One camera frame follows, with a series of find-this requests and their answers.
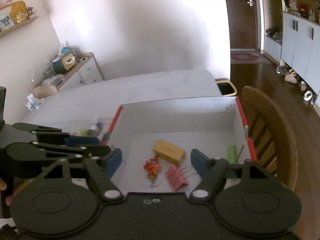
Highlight yellow shelf ornament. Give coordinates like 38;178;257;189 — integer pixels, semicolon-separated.
9;1;28;22

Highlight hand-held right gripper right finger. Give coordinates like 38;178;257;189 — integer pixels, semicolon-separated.
190;149;278;202

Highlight wooden chair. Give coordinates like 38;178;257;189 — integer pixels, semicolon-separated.
241;86;298;193

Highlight red cardboard box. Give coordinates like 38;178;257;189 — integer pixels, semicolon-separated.
101;96;259;193

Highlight blue-grey tall cabinet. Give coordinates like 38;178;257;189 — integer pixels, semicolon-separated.
280;12;320;110

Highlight teal tissue box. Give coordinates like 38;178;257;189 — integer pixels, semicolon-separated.
52;47;70;75

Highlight yellow small box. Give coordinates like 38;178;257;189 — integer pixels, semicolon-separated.
62;54;76;70

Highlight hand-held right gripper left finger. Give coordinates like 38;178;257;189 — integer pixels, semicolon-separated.
32;148;125;202

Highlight green oblong object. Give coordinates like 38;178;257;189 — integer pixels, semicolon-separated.
226;145;238;164

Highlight orange keychain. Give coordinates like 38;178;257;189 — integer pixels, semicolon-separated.
143;156;165;187

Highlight dark shoes pile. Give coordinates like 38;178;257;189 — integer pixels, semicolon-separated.
265;27;283;40

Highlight patterned doormat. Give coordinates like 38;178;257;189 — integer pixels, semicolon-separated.
230;51;268;65

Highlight wooden wall shelf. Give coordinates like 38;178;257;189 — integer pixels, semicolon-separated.
0;16;39;39

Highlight brown paper bag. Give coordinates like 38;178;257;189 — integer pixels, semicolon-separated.
32;85;59;98

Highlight clear plastic bag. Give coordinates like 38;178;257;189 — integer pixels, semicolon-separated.
41;74;64;87

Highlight person's left hand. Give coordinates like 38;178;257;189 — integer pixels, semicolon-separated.
0;177;13;205

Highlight yellow-rimmed trash bin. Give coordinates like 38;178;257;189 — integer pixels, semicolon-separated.
215;79;237;97

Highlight cabinet top ornaments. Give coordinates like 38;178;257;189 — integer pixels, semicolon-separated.
282;0;320;24

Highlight blue white packet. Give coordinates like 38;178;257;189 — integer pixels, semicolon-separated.
26;94;45;110

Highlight brown wooden door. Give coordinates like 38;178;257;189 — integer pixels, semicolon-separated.
222;0;258;50

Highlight thin wooden stick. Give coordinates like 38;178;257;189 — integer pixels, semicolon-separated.
236;144;245;162

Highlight low shoe bench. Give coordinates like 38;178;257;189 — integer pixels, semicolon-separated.
264;35;283;64

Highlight framed wall picture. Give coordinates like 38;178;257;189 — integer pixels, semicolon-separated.
0;15;14;32

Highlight silver shoe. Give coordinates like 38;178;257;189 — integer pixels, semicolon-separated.
304;90;315;105

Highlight yellow eraser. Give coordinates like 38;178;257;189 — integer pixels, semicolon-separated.
153;140;187;166

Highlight pink binder clip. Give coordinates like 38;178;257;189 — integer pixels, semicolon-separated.
164;164;194;192

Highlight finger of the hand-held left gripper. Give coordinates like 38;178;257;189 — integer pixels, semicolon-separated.
12;122;100;146
6;142;112;167

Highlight pink white shoe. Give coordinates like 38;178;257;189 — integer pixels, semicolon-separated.
284;71;299;84

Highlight white wooden sideboard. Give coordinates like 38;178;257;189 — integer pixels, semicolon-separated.
59;52;104;92

